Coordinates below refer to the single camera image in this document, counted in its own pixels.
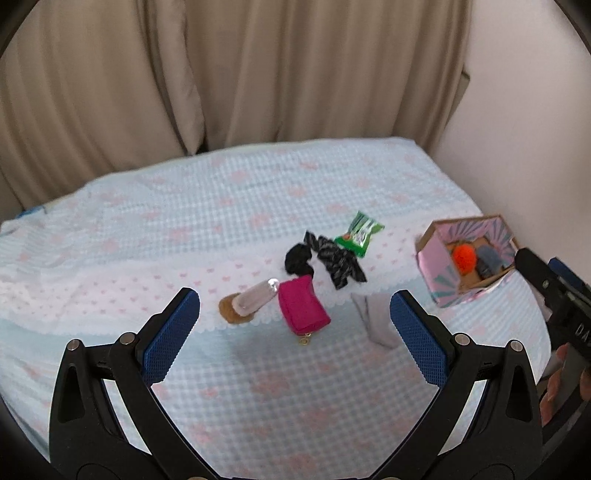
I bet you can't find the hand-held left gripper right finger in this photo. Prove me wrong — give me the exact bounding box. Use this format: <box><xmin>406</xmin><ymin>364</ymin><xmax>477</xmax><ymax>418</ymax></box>
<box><xmin>372</xmin><ymin>290</ymin><xmax>544</xmax><ymax>480</ymax></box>

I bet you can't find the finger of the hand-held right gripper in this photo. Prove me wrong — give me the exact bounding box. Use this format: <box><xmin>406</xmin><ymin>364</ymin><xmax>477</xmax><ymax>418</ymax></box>
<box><xmin>515</xmin><ymin>248</ymin><xmax>563</xmax><ymax>303</ymax></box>
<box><xmin>548</xmin><ymin>257</ymin><xmax>586</xmax><ymax>300</ymax></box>

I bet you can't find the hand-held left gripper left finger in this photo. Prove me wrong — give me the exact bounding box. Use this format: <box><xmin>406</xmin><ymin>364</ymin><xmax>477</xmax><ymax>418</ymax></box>
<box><xmin>48</xmin><ymin>287</ymin><xmax>218</xmax><ymax>480</ymax></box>

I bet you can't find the pink printed cardboard box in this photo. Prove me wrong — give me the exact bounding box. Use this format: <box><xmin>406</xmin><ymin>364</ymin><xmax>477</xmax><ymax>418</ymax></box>
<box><xmin>416</xmin><ymin>213</ymin><xmax>520</xmax><ymax>308</ymax></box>

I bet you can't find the grey blue soft toy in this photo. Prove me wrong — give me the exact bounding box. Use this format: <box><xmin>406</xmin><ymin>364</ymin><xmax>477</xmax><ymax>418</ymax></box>
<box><xmin>475</xmin><ymin>246</ymin><xmax>505</xmax><ymax>280</ymax></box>

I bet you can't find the person's right hand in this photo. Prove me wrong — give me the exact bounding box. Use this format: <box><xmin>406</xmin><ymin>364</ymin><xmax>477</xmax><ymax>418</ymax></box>
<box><xmin>539</xmin><ymin>344</ymin><xmax>571</xmax><ymax>428</ymax></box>

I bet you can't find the grey sock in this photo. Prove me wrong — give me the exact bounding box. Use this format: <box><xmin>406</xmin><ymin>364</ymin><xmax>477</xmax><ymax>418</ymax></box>
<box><xmin>351</xmin><ymin>293</ymin><xmax>402</xmax><ymax>349</ymax></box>

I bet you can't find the brown round pad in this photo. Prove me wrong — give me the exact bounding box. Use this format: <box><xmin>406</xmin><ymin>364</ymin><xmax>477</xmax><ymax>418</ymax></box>
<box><xmin>218</xmin><ymin>293</ymin><xmax>260</xmax><ymax>326</ymax></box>

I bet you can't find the orange pom-pom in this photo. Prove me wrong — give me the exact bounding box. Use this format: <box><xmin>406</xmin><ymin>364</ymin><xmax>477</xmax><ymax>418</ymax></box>
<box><xmin>451</xmin><ymin>244</ymin><xmax>474</xmax><ymax>276</ymax></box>

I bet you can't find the pale pink tube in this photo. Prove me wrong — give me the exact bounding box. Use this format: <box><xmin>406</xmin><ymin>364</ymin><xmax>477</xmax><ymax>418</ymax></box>
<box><xmin>233</xmin><ymin>277</ymin><xmax>281</xmax><ymax>317</ymax></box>

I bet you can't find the dark patterned cloth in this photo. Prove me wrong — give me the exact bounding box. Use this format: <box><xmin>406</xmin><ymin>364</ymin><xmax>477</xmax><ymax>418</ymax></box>
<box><xmin>303</xmin><ymin>230</ymin><xmax>369</xmax><ymax>291</ymax></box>

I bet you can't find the light blue heart blanket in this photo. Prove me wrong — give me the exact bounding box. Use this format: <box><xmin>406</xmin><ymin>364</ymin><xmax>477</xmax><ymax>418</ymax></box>
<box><xmin>0</xmin><ymin>136</ymin><xmax>554</xmax><ymax>480</ymax></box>

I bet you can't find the magenta zip pouch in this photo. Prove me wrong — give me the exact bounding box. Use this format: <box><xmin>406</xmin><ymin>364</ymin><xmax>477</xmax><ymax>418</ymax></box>
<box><xmin>277</xmin><ymin>275</ymin><xmax>332</xmax><ymax>346</ymax></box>

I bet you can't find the green snack packet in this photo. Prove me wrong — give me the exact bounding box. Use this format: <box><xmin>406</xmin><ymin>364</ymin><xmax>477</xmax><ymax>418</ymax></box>
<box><xmin>333</xmin><ymin>210</ymin><xmax>385</xmax><ymax>258</ymax></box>

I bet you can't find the black scrunchie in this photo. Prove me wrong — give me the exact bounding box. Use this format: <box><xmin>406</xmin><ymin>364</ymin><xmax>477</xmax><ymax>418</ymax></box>
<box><xmin>284</xmin><ymin>243</ymin><xmax>317</xmax><ymax>278</ymax></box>

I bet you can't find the beige curtain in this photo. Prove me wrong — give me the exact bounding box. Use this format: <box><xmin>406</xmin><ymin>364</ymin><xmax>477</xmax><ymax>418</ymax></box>
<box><xmin>184</xmin><ymin>0</ymin><xmax>472</xmax><ymax>154</ymax></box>
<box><xmin>0</xmin><ymin>0</ymin><xmax>206</xmax><ymax>219</ymax></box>

